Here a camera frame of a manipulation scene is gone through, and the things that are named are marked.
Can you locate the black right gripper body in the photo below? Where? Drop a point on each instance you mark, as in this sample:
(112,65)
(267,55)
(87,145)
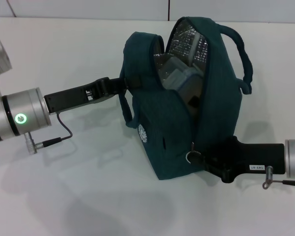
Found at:
(255,157)

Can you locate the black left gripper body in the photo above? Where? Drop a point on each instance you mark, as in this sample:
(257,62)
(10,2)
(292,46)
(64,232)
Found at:
(68,99)

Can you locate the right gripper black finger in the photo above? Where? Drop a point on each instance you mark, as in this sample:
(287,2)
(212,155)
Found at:
(198,159)

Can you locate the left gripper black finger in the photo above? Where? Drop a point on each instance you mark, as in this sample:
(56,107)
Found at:
(133,82)

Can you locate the clear food box blue rim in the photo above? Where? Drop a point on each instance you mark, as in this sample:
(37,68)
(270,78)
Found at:
(180,78)

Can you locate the dark teal fabric lunch bag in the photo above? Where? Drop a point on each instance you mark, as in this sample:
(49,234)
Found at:
(218,110)

